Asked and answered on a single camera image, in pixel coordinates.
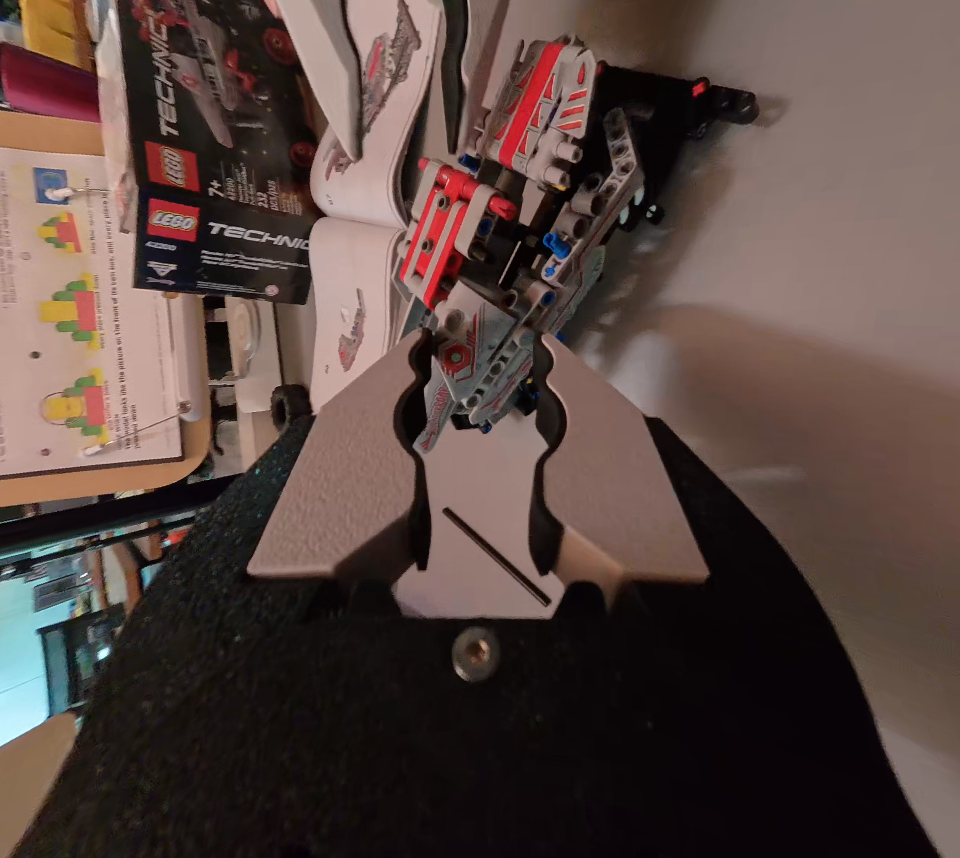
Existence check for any red grey toy brick vehicle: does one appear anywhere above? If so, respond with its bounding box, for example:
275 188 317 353
393 33 760 456

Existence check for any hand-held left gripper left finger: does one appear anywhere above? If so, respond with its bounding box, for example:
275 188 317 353
247 332 436 583

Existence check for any black toy brick box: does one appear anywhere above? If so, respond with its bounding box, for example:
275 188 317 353
105 0 333 306

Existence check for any open instruction booklet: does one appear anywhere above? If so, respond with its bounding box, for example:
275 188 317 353
307 0 445 414

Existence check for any clear plastic bag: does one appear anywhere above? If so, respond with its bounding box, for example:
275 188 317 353
93 11 145 201

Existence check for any white plastic tray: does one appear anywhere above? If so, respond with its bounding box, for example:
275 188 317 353
202 294 316 473

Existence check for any printed sheet with coloured bricks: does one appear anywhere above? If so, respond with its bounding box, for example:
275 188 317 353
0 146 186 482

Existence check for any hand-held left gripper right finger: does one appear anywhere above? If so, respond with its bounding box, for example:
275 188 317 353
529 333 711 609

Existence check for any black toy tyre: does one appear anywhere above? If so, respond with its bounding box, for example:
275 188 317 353
270 384 314 433

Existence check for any black axle rod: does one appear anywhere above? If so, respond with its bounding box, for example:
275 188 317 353
441 507 554 608

